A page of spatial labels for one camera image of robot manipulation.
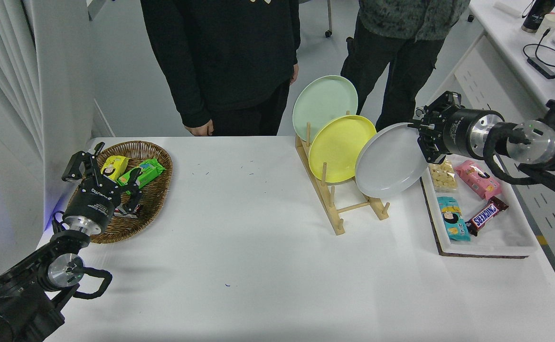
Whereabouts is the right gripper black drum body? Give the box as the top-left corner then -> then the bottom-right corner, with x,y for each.
441,108 -> 489,157

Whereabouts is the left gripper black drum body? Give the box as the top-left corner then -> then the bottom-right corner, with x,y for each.
64,180 -> 117,228

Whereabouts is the grey round plate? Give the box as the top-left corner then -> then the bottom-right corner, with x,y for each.
355,123 -> 430,199

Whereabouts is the yellow round plate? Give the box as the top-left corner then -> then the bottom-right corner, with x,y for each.
308,115 -> 377,184

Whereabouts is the pale green round plate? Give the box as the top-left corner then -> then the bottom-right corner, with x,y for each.
292,75 -> 358,143

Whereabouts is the wooden plate rack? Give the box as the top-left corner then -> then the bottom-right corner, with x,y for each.
295,110 -> 391,236

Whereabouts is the person's right hand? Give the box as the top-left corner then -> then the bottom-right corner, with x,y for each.
184,120 -> 214,137

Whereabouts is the green snack pack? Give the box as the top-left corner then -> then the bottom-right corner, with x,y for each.
117,158 -> 167,190

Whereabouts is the brown wicker basket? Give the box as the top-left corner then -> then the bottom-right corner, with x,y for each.
66,140 -> 174,244

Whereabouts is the yellow snack pack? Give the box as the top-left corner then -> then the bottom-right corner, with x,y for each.
100,155 -> 130,182

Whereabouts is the dark wrapped chocolate bar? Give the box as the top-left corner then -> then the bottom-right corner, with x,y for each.
114,203 -> 144,219

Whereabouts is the clear bag of nuts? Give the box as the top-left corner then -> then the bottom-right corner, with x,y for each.
428,159 -> 458,193

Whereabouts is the pink snack pack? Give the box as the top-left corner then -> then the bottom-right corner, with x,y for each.
454,160 -> 502,200

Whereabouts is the person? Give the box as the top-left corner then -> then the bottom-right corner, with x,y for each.
141,0 -> 301,137
340,0 -> 471,132

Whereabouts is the blue snack pack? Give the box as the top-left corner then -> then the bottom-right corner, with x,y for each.
437,196 -> 471,242

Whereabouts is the brown Snickers bar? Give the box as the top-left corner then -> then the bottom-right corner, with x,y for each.
465,196 -> 509,237

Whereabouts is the white side desk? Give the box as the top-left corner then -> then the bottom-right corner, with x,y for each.
415,0 -> 555,304

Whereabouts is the black adapter hub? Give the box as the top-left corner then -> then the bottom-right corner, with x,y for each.
527,57 -> 555,80

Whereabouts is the white rectangular tray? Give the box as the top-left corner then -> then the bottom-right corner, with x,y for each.
421,153 -> 539,255

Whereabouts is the black bottle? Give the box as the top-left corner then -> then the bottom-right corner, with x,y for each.
522,0 -> 555,34

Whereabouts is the white cup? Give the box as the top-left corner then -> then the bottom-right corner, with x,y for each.
535,13 -> 555,41

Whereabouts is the white curtain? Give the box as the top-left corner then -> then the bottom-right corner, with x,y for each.
0,0 -> 45,162

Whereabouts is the black cable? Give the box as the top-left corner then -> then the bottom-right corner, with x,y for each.
523,28 -> 555,69

